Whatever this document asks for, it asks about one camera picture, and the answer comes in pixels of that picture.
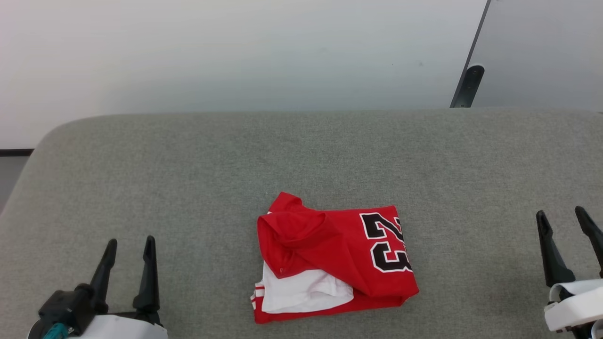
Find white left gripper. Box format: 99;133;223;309
28;235;169;339

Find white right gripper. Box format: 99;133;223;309
536;206;603;339

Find red white jersey shirt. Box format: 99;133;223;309
250;191;420;324

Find black panel edge strip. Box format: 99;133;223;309
450;0;492;109

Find black cable teal connector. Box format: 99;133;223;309
41;323;70;339

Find black oblong bracket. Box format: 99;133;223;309
455;65;485;109

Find grey wall panel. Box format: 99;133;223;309
464;0;603;113

